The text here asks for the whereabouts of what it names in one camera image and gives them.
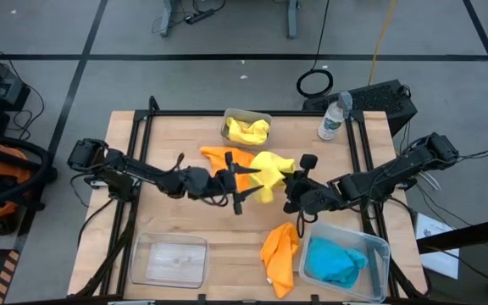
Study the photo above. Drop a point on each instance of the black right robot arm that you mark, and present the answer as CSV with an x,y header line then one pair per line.
x,y
396,173

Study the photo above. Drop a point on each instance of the grey plastic bin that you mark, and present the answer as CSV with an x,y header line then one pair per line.
x,y
248,113

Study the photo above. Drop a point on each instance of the yellow microfiber towel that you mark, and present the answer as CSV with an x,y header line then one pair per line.
x,y
269,173
248,133

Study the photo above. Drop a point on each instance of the grey desk leg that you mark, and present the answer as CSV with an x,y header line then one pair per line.
x,y
293,21
168,21

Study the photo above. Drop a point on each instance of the black beam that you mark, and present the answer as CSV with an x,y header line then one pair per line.
x,y
481,233

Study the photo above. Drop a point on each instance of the black metal table frame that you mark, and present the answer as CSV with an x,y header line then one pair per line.
x,y
248,113

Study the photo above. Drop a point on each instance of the white paper sheet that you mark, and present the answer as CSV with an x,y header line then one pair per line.
x,y
443,262

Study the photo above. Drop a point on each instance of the orange microfiber towel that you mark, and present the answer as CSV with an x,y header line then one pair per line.
x,y
216,159
280,258

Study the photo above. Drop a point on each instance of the clear plastic bin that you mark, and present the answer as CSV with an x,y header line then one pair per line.
x,y
168,262
377,262

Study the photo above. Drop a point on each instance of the black perforated computer tower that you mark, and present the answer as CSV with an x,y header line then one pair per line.
x,y
375,99

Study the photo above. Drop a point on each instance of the white spray bottle grey trigger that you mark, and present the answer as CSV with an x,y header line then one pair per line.
x,y
331,123

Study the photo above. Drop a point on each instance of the blue microfiber towel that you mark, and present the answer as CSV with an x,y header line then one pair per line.
x,y
333,262

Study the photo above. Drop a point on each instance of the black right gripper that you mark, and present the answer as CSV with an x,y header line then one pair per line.
x,y
316,197

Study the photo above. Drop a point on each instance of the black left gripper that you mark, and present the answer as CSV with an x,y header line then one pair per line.
x,y
223,184

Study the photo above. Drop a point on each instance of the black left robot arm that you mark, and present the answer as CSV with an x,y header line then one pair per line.
x,y
142,171

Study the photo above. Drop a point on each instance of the black power strip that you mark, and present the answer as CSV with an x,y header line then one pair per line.
x,y
199,17

